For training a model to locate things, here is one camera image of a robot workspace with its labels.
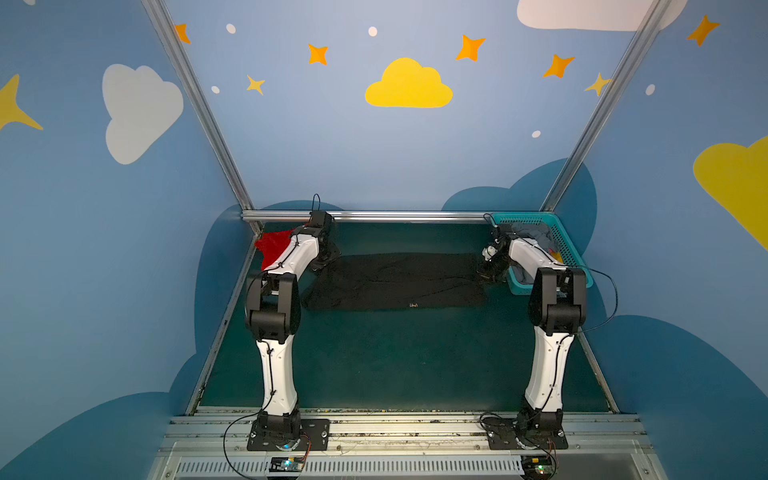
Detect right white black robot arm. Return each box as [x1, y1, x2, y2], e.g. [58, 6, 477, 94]
[480, 236, 587, 441]

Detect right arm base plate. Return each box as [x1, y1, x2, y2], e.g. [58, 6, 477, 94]
[479, 416, 569, 452]

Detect aluminium corner post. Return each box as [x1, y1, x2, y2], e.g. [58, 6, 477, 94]
[540, 0, 672, 213]
[142, 0, 253, 210]

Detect left aluminium corner post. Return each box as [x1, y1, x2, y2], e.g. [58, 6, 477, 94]
[142, 0, 253, 210]

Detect black printed t shirt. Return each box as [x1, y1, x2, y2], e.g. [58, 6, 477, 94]
[302, 253, 487, 311]

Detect floor rail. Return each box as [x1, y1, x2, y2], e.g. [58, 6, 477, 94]
[577, 331, 620, 414]
[184, 236, 256, 416]

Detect green circuit board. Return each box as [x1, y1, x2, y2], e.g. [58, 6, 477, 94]
[268, 457, 305, 474]
[521, 456, 557, 480]

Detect grey t shirt in basket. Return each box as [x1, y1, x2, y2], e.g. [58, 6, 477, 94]
[501, 222, 565, 285]

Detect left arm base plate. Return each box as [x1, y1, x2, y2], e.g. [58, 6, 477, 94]
[246, 416, 330, 452]

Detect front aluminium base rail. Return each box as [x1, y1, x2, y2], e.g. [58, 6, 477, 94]
[148, 408, 667, 479]

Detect right green circuit board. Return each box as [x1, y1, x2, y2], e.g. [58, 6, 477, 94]
[521, 456, 557, 480]

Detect left green circuit board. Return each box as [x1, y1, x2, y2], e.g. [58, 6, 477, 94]
[268, 457, 305, 474]

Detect right aluminium corner post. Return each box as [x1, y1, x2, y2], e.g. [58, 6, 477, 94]
[540, 0, 672, 213]

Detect right side floor rail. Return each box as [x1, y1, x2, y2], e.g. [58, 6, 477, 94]
[577, 331, 620, 414]

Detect red folded t shirt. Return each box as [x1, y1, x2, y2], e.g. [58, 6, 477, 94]
[254, 230, 295, 272]

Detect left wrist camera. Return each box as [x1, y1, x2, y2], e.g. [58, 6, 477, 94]
[306, 210, 334, 232]

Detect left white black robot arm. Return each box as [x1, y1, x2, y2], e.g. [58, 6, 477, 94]
[245, 218, 333, 449]

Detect horizontal aluminium frame rail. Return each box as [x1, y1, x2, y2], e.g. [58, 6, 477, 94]
[241, 210, 492, 224]

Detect teal plastic basket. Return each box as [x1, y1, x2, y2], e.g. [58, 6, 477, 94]
[488, 212, 594, 296]

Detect left side floor rail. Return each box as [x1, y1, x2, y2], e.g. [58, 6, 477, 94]
[184, 236, 256, 416]

